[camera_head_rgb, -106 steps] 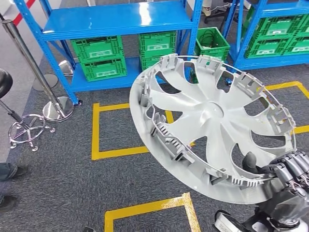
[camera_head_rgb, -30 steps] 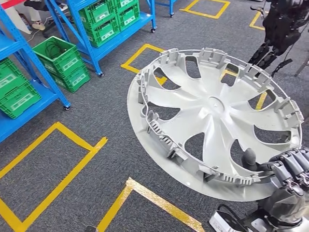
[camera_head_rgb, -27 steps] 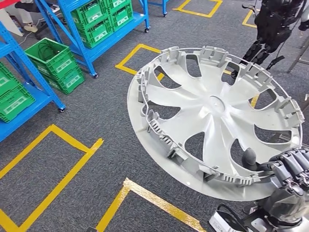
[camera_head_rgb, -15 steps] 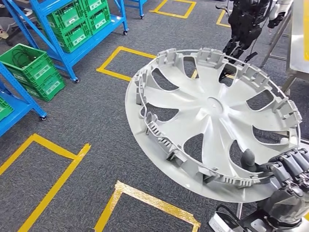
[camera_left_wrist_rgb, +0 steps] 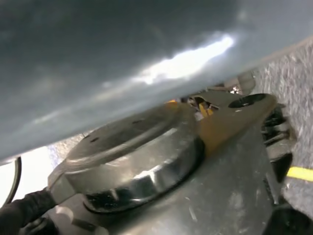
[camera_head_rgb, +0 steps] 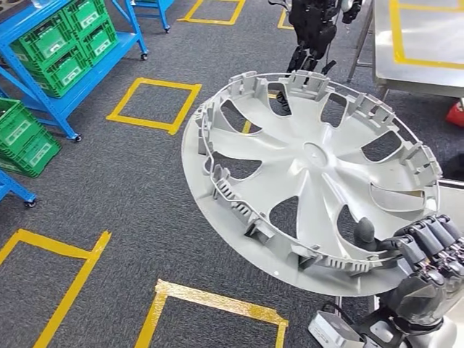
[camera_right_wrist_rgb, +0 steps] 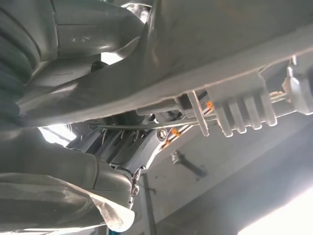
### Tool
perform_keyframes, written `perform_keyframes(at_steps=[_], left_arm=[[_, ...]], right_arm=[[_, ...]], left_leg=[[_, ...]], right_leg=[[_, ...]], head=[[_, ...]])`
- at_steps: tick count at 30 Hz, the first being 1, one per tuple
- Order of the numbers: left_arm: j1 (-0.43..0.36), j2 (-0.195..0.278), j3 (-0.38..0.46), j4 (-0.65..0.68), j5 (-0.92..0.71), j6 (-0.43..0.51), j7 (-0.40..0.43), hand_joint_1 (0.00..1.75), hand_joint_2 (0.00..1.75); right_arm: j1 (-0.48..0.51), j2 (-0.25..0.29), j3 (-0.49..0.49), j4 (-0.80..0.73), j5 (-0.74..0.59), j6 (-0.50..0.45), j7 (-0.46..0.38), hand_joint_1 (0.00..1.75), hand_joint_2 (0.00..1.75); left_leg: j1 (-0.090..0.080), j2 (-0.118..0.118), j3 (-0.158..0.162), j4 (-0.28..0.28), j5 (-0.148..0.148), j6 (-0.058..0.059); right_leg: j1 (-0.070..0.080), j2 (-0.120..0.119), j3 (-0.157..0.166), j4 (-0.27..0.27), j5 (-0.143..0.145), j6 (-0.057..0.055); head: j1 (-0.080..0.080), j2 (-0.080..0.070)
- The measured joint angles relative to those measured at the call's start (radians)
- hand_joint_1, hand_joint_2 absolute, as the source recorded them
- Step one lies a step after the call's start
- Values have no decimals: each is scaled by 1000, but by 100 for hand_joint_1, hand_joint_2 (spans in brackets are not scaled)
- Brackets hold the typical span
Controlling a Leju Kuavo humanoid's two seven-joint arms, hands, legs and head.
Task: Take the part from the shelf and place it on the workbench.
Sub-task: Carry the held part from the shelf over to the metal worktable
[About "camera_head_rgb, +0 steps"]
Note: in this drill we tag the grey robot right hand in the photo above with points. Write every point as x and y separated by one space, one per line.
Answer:
428 298

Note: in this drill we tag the grey plastic wheel cover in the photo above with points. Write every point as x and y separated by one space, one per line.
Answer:
315 153

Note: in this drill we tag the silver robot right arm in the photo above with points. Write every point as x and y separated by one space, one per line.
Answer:
434 338

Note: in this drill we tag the stainless steel workbench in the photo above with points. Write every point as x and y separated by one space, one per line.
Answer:
428 29

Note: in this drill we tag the white side table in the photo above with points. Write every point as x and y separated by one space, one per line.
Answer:
453 201

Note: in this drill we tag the black bag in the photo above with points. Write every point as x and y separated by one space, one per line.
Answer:
455 168

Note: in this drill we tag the red bag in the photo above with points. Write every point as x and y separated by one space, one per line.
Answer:
456 115

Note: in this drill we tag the yellow floor tape square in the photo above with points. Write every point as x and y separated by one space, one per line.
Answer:
217 302
72 283

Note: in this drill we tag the black humanoid robot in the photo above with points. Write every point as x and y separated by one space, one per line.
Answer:
311 24

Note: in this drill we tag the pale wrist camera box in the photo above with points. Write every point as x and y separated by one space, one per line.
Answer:
330 334

